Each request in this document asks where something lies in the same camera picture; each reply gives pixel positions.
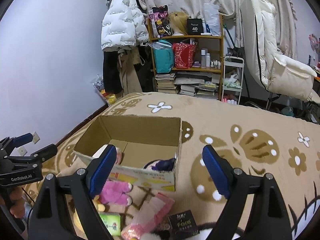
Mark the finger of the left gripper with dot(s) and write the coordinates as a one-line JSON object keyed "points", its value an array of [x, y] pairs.
{"points": [[39, 156], [9, 144]]}

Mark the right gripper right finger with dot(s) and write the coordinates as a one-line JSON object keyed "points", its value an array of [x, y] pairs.
{"points": [[268, 218]]}

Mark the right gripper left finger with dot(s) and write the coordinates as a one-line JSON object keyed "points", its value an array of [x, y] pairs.
{"points": [[50, 218]]}

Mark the yellow plush toy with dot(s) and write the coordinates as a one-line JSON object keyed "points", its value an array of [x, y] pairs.
{"points": [[99, 207]]}

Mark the green tissue pack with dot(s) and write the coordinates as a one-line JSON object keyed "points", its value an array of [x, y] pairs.
{"points": [[112, 222]]}

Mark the pink plush toy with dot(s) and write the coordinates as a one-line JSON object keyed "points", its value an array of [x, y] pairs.
{"points": [[116, 192]]}

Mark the pink fuzzy socks pack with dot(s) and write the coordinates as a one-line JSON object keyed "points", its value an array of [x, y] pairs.
{"points": [[150, 215]]}

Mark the white black fluffy plush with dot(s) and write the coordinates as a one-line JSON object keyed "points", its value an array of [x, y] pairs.
{"points": [[204, 231]]}

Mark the person's left hand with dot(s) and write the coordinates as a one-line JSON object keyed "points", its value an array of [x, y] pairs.
{"points": [[17, 208]]}

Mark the plastic bag with toys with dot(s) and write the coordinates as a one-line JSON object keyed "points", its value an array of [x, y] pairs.
{"points": [[109, 97]]}

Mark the beige patterned carpet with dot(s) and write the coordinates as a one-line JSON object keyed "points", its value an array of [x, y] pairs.
{"points": [[254, 140]]}

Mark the open cardboard box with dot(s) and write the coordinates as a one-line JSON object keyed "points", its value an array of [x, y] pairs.
{"points": [[142, 140]]}

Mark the black hanging garment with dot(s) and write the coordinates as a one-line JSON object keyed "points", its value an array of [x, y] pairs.
{"points": [[111, 76]]}

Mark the beige hanging trousers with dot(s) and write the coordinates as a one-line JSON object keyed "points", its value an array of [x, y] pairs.
{"points": [[127, 73]]}

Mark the stack of books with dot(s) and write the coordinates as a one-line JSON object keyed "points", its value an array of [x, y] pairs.
{"points": [[165, 83]]}

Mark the white recliner chair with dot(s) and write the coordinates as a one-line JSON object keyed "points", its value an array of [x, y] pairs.
{"points": [[272, 70]]}

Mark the white puffer jacket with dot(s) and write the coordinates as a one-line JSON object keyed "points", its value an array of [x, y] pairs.
{"points": [[123, 26]]}

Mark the teal bag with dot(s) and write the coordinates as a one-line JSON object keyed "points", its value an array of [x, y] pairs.
{"points": [[163, 55]]}

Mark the pile of papers magazines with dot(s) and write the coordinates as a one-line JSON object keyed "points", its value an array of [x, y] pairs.
{"points": [[198, 84]]}

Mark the white rolling cart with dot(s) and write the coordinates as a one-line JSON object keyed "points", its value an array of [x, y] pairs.
{"points": [[232, 81]]}

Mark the red gift bag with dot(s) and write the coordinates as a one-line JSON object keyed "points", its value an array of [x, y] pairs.
{"points": [[183, 55]]}

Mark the black purple printed bag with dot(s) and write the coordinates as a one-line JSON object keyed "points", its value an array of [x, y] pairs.
{"points": [[158, 17]]}

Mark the wooden shelf unit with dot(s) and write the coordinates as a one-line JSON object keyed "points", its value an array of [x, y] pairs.
{"points": [[195, 53]]}

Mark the blonde wig head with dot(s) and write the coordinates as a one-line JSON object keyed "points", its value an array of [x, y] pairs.
{"points": [[178, 23]]}

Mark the black box with 40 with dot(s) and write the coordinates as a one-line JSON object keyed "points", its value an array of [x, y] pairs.
{"points": [[194, 26]]}

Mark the white plastic bag on shelf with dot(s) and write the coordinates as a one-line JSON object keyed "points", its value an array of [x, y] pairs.
{"points": [[212, 18]]}

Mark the wall socket lower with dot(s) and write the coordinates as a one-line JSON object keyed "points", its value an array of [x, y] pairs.
{"points": [[22, 151]]}

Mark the wall socket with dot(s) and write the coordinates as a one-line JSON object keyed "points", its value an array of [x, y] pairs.
{"points": [[22, 151], [36, 138]]}

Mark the wall socket upper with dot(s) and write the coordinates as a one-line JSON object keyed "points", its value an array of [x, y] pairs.
{"points": [[36, 138]]}

